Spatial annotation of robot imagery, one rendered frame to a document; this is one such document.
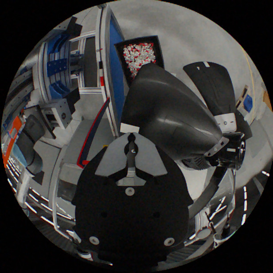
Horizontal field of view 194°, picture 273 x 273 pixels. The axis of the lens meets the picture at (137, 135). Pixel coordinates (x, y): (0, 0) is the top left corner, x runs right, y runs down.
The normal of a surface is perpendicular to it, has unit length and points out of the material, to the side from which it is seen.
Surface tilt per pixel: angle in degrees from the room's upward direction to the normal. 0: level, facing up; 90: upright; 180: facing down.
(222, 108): 59
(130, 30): 0
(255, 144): 90
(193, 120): 19
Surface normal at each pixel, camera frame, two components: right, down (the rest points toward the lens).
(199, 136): -0.11, 0.62
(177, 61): 0.04, 0.76
